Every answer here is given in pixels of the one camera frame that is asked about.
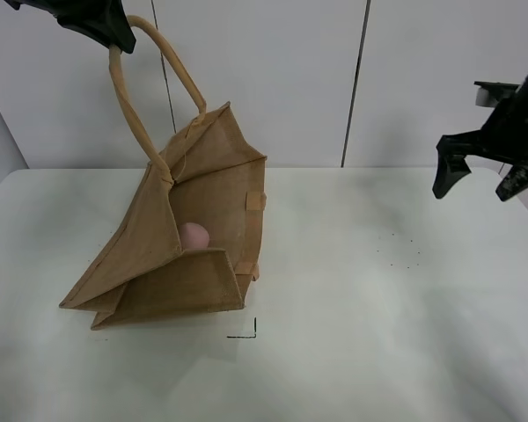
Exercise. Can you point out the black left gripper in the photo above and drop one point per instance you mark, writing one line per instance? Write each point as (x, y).
(101, 20)

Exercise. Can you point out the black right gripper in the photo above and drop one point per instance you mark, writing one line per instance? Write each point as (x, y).
(503, 137)

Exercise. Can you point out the pink peach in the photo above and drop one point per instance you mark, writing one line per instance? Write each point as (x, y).
(193, 236)

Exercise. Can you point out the brown linen tote bag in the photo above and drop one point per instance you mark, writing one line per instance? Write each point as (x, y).
(207, 174)

